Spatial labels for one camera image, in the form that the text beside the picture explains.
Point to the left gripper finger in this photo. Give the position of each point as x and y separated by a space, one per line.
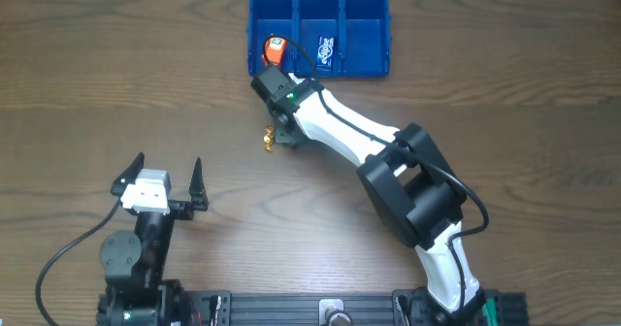
128 175
198 185

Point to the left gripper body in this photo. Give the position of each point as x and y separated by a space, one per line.
186 207

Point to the gold candy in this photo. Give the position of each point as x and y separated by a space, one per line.
268 140

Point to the blue candy pack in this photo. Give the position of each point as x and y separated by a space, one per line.
326 52

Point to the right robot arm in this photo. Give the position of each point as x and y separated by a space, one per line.
339 122

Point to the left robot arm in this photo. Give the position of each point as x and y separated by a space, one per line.
121 253

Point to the blue tray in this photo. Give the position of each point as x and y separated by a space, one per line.
364 40

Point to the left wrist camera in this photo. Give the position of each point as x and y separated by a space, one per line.
145 192

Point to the mounting rail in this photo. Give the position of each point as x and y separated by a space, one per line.
291 309

